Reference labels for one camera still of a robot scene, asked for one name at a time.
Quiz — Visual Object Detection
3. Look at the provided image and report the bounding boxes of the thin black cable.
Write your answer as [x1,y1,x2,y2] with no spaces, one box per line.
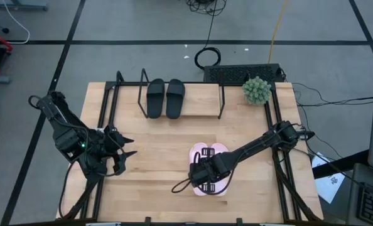
[291,82,373,108]

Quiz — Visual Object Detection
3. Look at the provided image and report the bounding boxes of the green artificial plant ball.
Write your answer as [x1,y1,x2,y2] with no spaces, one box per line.
[242,76,273,106]

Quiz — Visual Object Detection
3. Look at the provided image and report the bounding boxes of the white cable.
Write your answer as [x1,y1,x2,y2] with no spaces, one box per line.
[1,0,31,45]

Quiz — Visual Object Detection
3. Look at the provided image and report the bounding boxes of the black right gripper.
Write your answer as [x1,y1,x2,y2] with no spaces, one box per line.
[188,147,236,193]

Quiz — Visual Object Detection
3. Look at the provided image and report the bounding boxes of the white paper sheet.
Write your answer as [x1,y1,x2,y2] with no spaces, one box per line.
[311,152,346,205]

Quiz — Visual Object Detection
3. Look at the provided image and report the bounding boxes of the black slide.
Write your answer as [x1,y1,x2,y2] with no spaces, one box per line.
[165,78,187,120]
[146,78,166,119]

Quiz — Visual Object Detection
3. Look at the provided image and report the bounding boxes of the black beam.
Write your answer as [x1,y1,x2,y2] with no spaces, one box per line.
[311,149,370,180]

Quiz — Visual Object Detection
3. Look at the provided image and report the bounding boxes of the wooden shelf with black frame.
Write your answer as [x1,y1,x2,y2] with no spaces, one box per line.
[137,68,227,121]

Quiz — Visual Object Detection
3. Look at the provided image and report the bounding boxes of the yellow floor cable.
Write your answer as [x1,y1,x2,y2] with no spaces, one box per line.
[267,0,289,65]

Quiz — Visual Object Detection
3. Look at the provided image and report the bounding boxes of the coiled black cable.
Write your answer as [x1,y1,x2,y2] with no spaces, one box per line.
[193,0,222,71]

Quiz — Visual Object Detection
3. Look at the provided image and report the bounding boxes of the black power adapter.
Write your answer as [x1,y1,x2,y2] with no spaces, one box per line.
[295,130,316,141]

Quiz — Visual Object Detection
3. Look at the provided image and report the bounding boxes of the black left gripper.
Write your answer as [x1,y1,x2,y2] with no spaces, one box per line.
[101,125,138,176]

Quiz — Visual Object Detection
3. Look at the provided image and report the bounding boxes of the tangled black cable bundle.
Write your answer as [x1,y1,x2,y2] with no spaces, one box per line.
[185,0,228,17]

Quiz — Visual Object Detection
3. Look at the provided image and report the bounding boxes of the grey table foot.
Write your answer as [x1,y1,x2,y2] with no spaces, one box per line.
[0,0,48,12]

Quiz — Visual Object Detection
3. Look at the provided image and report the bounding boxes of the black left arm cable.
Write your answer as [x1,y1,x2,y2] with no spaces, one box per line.
[58,158,92,219]

